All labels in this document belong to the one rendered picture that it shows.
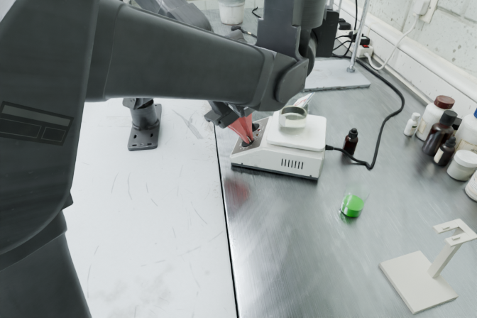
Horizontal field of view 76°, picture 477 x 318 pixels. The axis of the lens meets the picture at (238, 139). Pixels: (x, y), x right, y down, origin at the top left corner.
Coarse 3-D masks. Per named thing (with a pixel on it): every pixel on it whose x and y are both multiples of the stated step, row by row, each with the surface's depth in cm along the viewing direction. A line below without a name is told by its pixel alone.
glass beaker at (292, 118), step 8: (296, 96) 64; (304, 96) 63; (288, 104) 59; (296, 104) 65; (304, 104) 59; (280, 112) 62; (288, 112) 60; (296, 112) 60; (304, 112) 60; (280, 120) 63; (288, 120) 61; (296, 120) 61; (304, 120) 62; (280, 128) 64; (288, 128) 62; (296, 128) 62; (304, 128) 63; (288, 136) 64; (296, 136) 63
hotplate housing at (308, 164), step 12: (264, 132) 69; (264, 144) 65; (240, 156) 67; (252, 156) 66; (264, 156) 65; (276, 156) 64; (288, 156) 63; (300, 156) 63; (312, 156) 62; (324, 156) 63; (264, 168) 68; (276, 168) 66; (288, 168) 65; (300, 168) 65; (312, 168) 64
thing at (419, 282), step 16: (448, 224) 42; (464, 224) 42; (448, 240) 40; (464, 240) 40; (400, 256) 51; (416, 256) 51; (448, 256) 44; (384, 272) 49; (400, 272) 49; (416, 272) 49; (432, 272) 48; (400, 288) 47; (416, 288) 47; (432, 288) 47; (448, 288) 47; (416, 304) 45; (432, 304) 45
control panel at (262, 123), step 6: (264, 120) 74; (264, 126) 71; (258, 132) 70; (240, 138) 72; (258, 138) 68; (240, 144) 70; (252, 144) 67; (258, 144) 66; (234, 150) 69; (240, 150) 68
